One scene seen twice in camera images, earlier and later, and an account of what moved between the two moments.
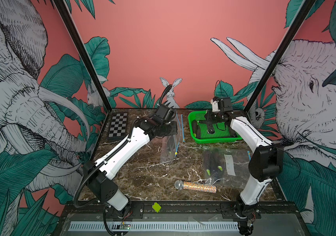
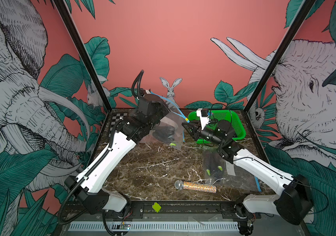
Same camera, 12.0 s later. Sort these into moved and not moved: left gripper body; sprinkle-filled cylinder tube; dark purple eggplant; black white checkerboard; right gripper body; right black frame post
Moved: right gripper body; left gripper body
Not moved: dark purple eggplant; sprinkle-filled cylinder tube; black white checkerboard; right black frame post
